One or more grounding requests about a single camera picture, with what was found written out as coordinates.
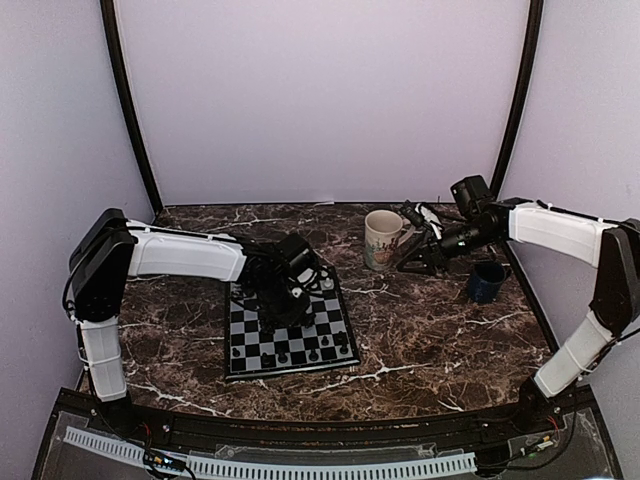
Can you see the white slotted cable duct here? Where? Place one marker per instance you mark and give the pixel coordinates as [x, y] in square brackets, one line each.
[234, 462]

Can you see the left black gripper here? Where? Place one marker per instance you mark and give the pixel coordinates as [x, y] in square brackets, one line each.
[291, 318]

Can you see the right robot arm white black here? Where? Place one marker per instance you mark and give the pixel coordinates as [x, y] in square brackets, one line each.
[603, 251]

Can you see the dark blue mug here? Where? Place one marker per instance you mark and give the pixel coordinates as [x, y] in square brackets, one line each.
[486, 280]

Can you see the cream seashell mug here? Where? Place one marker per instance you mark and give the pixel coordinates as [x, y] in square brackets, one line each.
[385, 232]

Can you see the black white chessboard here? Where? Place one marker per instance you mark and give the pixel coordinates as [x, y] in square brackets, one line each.
[242, 331]

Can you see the left black frame post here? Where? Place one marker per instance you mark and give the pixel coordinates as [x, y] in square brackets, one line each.
[126, 101]

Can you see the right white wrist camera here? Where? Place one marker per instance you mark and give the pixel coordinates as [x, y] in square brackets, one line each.
[422, 217]

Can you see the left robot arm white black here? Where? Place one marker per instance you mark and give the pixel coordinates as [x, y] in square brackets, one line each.
[117, 251]

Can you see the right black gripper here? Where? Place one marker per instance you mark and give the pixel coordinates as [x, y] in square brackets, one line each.
[431, 252]

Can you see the black frame post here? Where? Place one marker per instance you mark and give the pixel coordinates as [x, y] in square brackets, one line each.
[126, 101]
[521, 88]

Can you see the right black frame post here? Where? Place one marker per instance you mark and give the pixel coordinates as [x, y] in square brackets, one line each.
[521, 88]

